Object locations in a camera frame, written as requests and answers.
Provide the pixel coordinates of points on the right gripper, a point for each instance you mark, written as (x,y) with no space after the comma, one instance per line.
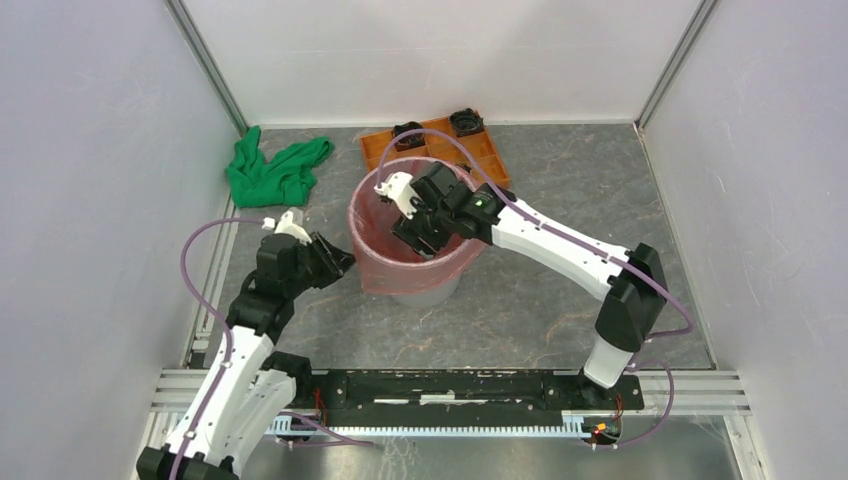
(410,230)

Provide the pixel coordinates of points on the green cloth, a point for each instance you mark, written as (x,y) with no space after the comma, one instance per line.
(286,179)

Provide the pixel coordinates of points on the orange compartment tray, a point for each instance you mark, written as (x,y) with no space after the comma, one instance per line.
(481,147)

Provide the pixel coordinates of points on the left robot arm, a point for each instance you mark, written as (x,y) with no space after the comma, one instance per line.
(249,382)

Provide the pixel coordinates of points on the grey trash bin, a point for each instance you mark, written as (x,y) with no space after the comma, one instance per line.
(430,297)

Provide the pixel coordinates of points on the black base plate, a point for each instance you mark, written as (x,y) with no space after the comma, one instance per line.
(459,398)

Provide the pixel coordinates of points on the rolled black belt right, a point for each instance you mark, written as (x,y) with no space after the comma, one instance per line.
(466,122)

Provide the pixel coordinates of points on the rolled black belt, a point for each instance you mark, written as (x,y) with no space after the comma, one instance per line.
(466,122)
(408,136)

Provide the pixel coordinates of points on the rolled black belt left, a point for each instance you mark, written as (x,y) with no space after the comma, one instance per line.
(408,136)

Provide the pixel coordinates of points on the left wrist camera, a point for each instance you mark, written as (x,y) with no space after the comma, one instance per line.
(289,223)

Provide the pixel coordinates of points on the red plastic trash bag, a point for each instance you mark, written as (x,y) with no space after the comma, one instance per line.
(387,265)

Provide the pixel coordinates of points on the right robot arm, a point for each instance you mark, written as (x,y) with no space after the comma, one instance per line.
(436,206)

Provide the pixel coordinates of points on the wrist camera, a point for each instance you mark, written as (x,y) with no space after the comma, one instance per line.
(289,223)
(397,189)

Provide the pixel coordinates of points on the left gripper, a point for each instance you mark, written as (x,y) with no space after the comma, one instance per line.
(334,261)

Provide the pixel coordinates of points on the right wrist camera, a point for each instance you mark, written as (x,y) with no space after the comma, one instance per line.
(397,189)

